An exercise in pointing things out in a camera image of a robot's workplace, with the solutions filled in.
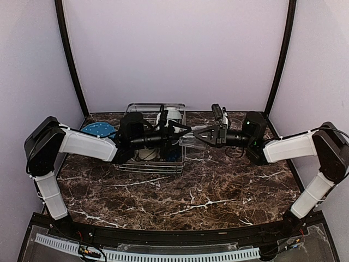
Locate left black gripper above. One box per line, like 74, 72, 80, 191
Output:
131, 120, 192, 153

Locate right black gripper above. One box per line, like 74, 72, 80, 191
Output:
194, 123, 254, 148

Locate clear glass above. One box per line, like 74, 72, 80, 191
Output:
179, 132, 207, 150

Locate dark blue mug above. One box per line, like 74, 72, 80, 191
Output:
166, 148, 182, 162

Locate wire metal dish rack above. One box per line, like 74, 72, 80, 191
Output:
115, 103, 186, 174

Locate blue dotted plate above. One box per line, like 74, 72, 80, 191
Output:
81, 122, 116, 138

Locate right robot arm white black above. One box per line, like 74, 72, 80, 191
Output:
194, 109, 348, 237

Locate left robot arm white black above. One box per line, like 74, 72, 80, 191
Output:
24, 110, 191, 238

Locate pale green bowl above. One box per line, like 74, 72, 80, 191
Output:
166, 107, 182, 121

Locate cream ribbed cup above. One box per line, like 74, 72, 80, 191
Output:
136, 148, 158, 161

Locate white right gripper bracket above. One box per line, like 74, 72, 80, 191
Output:
221, 112, 230, 128

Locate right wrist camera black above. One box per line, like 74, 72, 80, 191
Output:
211, 104, 224, 121

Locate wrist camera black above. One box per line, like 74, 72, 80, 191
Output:
158, 105, 168, 128
211, 104, 224, 121

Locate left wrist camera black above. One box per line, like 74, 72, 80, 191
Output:
158, 105, 168, 128

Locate right black frame post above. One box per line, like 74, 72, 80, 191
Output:
264, 0, 297, 117

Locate black frame post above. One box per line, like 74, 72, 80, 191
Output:
264, 0, 297, 117
55, 0, 89, 118

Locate black front rail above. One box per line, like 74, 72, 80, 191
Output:
29, 212, 325, 246

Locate white slotted cable duct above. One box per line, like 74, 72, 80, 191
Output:
35, 233, 260, 261

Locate left black frame post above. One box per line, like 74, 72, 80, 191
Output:
55, 0, 89, 118

